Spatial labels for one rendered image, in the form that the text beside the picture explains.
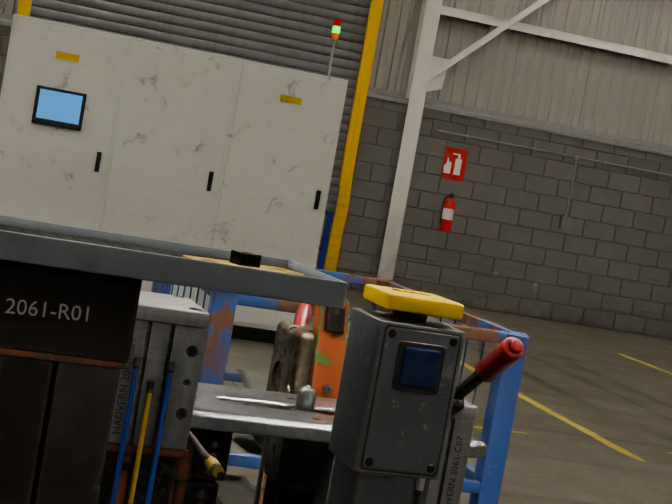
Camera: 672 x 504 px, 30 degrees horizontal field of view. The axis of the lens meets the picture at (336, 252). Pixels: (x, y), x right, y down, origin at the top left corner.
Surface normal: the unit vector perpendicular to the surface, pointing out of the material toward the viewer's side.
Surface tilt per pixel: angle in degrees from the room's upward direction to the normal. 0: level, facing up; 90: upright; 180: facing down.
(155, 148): 90
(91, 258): 90
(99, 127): 90
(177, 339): 90
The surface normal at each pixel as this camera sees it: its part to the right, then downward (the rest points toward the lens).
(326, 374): 0.33, -0.11
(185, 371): 0.30, 0.11
